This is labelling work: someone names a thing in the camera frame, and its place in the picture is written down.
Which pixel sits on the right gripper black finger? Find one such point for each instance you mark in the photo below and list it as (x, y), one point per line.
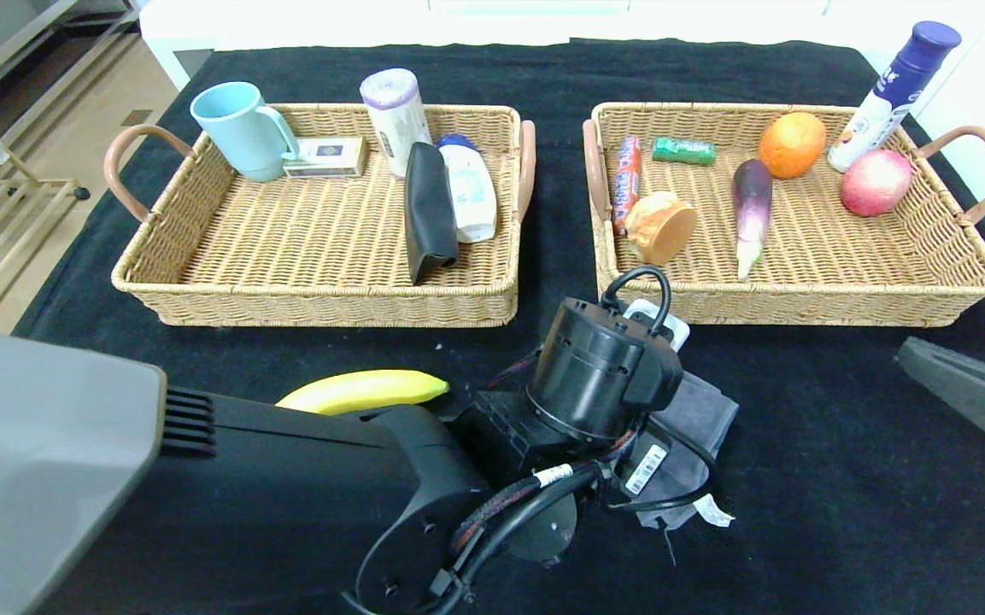
(979, 397)

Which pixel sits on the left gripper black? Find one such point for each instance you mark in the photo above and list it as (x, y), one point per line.
(644, 469)

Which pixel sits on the grey cloth with white tag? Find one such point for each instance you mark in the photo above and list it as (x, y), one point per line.
(706, 410)

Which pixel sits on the toy burger bun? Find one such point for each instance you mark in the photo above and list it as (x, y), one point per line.
(659, 229)

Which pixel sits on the purple eggplant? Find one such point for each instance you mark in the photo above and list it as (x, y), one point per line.
(753, 205)

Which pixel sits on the yellow banana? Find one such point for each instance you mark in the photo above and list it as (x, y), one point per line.
(372, 389)

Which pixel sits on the black glasses case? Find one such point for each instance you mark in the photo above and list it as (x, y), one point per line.
(430, 213)

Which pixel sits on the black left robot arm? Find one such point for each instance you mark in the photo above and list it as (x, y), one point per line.
(287, 495)

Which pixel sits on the black tablecloth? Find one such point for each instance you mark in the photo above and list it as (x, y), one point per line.
(800, 512)

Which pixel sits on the red apple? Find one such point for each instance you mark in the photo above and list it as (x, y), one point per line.
(875, 182)

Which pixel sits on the white bottle purple cap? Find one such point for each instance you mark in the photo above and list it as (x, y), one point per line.
(885, 101)

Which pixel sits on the orange fruit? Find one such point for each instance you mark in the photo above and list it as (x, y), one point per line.
(791, 145)

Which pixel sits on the orange-red candy tube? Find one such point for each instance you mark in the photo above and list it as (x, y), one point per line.
(627, 171)

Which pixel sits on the green candy pack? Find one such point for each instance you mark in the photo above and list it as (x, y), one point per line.
(684, 152)

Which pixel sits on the white lotion bottle blue cap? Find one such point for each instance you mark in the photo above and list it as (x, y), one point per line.
(475, 195)

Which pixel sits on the purple-topped beige roll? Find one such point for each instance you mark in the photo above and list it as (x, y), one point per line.
(394, 120)

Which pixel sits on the small white card box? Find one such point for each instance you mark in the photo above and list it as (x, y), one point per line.
(325, 157)

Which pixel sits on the light blue plastic mug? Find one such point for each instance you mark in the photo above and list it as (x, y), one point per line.
(237, 131)

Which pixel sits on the light wooden wheeled rack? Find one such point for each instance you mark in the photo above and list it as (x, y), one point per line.
(5, 248)

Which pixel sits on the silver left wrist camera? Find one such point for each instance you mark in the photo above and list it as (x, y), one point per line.
(671, 329)

